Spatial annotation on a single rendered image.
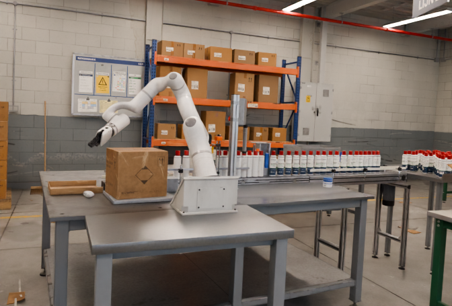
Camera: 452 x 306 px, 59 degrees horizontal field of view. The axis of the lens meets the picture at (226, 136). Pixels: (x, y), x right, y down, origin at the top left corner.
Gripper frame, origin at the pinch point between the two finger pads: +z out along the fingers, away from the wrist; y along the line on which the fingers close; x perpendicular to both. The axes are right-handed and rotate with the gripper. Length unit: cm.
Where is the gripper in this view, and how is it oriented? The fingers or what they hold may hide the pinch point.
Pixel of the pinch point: (91, 143)
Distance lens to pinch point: 249.1
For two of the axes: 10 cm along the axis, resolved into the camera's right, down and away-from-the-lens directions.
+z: -4.3, 5.0, -7.5
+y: -3.1, 7.0, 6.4
